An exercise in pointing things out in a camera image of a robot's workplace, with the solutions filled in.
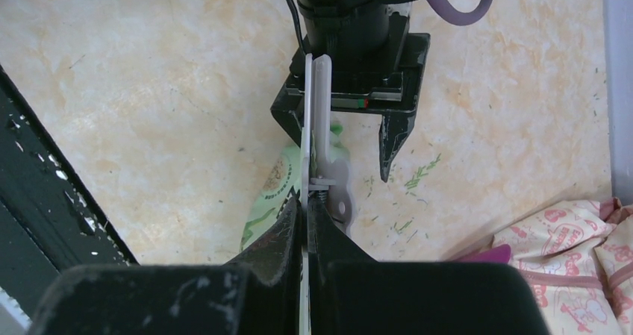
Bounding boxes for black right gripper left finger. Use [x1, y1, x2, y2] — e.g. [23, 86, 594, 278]
[28, 198, 301, 334]

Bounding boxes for green cat litter bag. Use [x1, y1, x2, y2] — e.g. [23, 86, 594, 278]
[240, 120, 355, 251]

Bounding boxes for black bag clip strip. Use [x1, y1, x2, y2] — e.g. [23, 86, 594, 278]
[296, 53, 358, 335]

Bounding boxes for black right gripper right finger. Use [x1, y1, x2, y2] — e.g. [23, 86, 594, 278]
[307, 199, 548, 334]

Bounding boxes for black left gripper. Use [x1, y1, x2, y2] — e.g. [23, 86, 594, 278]
[270, 0, 431, 183]

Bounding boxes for pink patterned cloth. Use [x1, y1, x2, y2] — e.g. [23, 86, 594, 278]
[491, 198, 632, 334]

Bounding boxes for purple plastic scoop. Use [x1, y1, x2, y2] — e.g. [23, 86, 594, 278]
[455, 244, 512, 264]

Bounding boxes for spilled green litter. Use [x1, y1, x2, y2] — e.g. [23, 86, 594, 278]
[363, 152, 443, 242]

